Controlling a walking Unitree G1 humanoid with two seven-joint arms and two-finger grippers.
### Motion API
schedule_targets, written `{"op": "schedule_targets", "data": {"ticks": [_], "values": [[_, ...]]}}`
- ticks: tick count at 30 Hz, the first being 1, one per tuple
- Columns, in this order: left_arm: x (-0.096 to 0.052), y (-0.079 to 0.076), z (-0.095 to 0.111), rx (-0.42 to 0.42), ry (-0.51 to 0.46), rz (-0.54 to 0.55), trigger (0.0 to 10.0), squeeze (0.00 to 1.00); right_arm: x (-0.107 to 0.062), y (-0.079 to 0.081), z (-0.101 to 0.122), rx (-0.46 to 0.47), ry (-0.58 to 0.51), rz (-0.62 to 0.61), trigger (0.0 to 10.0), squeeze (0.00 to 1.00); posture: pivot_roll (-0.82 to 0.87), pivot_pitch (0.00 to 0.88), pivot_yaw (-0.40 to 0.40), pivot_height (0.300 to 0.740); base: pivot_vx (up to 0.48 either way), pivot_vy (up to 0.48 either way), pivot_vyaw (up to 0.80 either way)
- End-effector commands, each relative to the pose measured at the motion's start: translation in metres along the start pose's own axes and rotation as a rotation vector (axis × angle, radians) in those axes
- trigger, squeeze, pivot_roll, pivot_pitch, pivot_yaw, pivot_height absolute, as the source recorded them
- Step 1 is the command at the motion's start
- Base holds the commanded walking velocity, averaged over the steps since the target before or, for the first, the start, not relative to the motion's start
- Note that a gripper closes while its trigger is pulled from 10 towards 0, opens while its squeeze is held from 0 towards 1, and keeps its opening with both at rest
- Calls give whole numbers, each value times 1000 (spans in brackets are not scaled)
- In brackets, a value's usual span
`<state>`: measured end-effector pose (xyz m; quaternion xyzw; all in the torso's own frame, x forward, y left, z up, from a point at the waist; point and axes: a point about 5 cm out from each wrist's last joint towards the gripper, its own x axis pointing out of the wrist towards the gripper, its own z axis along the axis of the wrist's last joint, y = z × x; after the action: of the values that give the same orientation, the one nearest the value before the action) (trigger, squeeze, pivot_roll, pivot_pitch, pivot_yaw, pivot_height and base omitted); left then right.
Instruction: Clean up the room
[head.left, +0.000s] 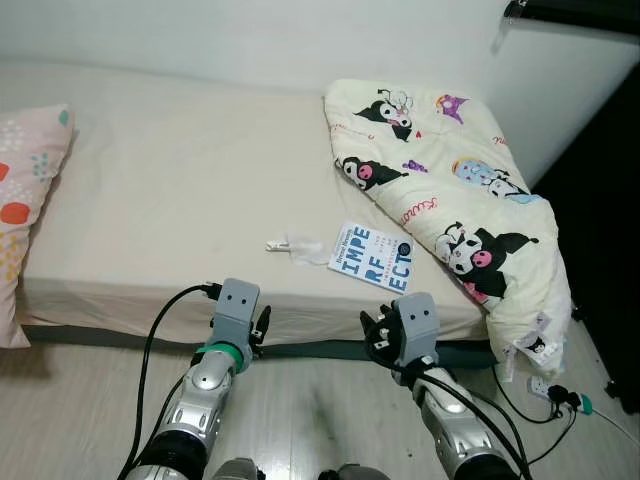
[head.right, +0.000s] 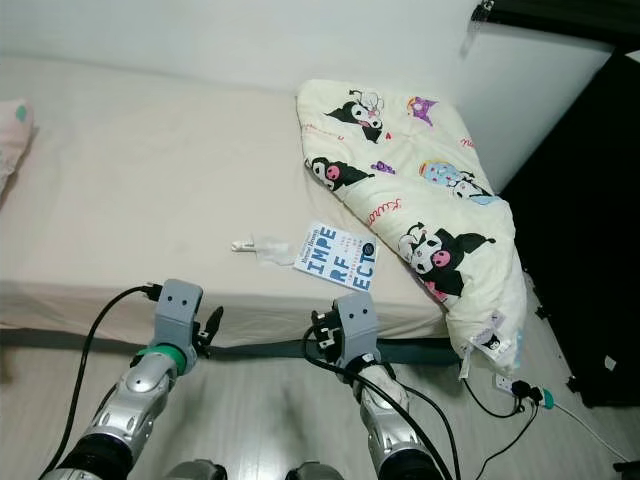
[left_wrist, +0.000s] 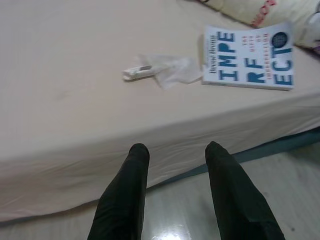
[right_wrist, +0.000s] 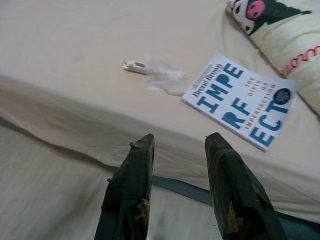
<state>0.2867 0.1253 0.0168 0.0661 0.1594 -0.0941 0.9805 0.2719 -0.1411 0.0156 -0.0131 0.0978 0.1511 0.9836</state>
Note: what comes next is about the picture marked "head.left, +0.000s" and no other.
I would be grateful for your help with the clear plastic wrapper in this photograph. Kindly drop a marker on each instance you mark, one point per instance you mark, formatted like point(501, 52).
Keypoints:
point(305, 247)

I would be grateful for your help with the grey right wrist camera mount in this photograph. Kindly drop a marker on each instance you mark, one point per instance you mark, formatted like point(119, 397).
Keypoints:
point(415, 325)

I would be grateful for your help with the black wall shelf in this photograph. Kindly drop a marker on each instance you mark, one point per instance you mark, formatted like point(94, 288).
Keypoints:
point(580, 12)

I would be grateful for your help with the white book with blue letters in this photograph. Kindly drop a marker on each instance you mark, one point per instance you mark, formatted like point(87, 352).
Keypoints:
point(370, 255)

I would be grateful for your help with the dark teal bed frame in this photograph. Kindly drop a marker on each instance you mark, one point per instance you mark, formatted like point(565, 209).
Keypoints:
point(300, 350)

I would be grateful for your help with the grey robot left leg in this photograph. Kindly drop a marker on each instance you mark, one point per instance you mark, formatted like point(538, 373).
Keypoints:
point(240, 470)

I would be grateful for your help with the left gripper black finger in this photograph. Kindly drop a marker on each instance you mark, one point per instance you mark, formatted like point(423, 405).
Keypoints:
point(265, 318)

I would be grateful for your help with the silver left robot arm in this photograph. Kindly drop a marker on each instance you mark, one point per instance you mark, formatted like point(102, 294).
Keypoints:
point(200, 400)

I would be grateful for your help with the teal plug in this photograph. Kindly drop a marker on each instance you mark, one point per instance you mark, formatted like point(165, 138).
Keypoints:
point(584, 405)

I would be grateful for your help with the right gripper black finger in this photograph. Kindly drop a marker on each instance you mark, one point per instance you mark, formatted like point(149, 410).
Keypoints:
point(386, 322)
point(369, 328)

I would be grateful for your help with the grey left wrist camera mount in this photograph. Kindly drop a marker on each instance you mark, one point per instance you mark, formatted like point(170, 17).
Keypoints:
point(235, 310)

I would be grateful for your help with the white power strip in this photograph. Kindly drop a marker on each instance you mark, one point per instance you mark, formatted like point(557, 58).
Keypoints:
point(540, 386)

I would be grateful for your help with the bed with cream sheet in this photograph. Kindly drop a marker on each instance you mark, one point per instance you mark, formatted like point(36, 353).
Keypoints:
point(180, 180)

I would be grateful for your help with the cream cartoon print quilt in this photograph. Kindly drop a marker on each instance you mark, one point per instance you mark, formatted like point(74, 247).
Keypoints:
point(440, 150)

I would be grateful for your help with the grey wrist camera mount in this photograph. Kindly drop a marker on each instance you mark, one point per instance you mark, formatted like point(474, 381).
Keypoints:
point(235, 310)
point(415, 325)

